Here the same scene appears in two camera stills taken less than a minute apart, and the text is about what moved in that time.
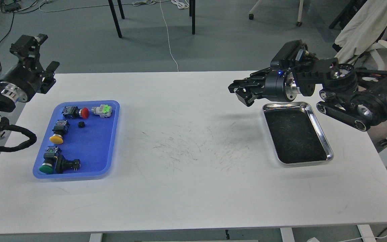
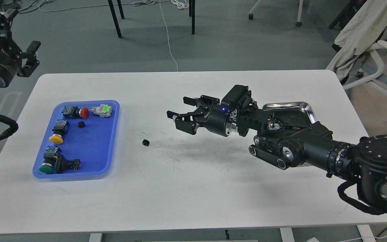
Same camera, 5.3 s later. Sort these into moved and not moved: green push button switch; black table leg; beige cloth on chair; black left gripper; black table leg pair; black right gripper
Moved: black right gripper; black left gripper
Not moved: black table leg; beige cloth on chair; green push button switch; black table leg pair
